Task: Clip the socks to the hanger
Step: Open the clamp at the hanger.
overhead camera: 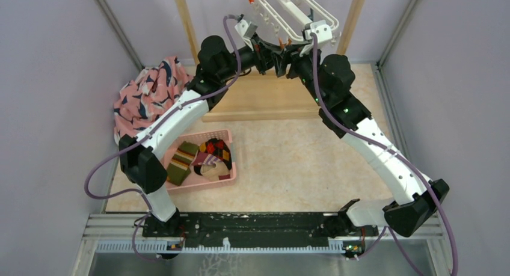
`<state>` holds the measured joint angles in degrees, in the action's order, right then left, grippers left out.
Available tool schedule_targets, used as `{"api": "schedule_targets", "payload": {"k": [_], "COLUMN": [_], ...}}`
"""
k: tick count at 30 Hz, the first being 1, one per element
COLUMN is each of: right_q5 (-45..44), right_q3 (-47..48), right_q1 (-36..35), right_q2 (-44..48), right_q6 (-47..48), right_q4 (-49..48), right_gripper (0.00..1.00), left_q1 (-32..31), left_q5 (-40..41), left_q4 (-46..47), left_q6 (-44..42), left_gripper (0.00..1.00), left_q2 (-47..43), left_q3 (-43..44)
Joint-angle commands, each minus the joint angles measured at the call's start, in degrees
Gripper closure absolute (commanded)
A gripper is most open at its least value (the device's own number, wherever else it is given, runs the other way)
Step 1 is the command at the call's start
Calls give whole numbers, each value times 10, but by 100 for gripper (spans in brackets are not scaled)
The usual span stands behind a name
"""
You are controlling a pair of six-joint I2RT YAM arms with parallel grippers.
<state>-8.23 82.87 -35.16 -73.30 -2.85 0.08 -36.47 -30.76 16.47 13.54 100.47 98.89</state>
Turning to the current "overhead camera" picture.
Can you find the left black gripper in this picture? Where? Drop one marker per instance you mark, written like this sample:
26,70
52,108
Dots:
263,54

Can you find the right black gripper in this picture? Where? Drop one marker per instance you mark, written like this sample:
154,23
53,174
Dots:
293,56

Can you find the orange clothes clip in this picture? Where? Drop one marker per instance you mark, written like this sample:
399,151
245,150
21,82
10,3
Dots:
283,44

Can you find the wooden hanger stand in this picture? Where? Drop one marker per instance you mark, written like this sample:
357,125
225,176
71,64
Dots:
258,97

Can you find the white plastic clip hanger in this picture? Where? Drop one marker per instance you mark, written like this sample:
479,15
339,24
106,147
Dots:
288,18

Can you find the green striped sock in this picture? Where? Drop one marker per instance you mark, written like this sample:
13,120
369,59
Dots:
178,168

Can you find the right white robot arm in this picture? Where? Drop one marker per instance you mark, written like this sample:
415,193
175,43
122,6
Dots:
415,197

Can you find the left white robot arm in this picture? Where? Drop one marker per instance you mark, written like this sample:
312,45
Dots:
141,155

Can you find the argyle patterned sock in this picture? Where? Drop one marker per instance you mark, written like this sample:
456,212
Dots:
214,150

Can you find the pink patterned cloth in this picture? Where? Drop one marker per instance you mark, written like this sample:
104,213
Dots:
146,98

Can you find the beige purple sock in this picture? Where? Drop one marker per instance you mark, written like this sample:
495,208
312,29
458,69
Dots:
215,172

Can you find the pink plastic basket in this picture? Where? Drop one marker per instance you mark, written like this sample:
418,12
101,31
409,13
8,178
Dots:
194,182

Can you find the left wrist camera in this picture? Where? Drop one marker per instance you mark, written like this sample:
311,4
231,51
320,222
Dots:
246,28

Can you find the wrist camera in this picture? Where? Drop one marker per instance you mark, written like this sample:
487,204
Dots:
246,28
318,33

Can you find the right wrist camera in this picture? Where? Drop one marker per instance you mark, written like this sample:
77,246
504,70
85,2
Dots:
318,33

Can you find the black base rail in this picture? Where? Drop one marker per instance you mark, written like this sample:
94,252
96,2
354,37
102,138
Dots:
229,233

